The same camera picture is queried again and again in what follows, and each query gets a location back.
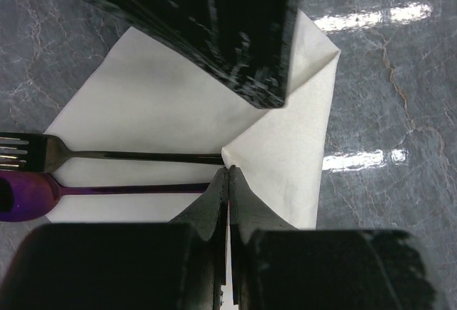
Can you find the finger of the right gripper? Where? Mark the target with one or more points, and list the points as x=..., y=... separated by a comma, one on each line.
x=244, y=44

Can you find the white paper napkin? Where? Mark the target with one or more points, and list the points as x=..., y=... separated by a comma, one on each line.
x=145, y=97

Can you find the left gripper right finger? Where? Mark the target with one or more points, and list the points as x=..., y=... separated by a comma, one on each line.
x=277, y=266

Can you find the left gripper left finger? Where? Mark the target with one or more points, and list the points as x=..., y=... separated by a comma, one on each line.
x=178, y=264

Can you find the black metal fork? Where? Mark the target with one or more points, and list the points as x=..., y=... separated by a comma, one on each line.
x=43, y=153

